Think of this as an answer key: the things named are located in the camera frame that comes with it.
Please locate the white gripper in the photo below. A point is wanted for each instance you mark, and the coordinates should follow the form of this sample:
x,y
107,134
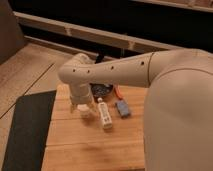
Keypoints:
x,y
80,95

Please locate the white bottle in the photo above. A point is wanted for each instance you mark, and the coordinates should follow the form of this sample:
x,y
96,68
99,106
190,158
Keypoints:
x,y
106,120

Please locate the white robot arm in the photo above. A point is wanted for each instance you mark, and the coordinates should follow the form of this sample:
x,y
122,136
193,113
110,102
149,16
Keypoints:
x,y
178,108

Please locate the dark ceramic bowl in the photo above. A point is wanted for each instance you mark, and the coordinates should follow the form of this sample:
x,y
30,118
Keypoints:
x,y
101,90

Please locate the white cup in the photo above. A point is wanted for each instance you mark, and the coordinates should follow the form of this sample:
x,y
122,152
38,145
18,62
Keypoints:
x,y
84,110

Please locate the blue sponge block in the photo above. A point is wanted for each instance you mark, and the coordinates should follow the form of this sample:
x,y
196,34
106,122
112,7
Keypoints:
x,y
123,108

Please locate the black table leg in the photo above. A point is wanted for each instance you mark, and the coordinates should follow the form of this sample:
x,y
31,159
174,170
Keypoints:
x,y
100,57

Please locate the wooden board table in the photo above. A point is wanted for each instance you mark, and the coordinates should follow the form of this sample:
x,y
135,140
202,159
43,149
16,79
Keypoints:
x,y
77,144

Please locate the black floor mat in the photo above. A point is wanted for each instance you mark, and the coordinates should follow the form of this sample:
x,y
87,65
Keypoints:
x,y
28,133

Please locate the orange handled tool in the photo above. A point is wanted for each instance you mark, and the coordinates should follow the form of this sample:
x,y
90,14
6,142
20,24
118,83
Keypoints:
x,y
118,93

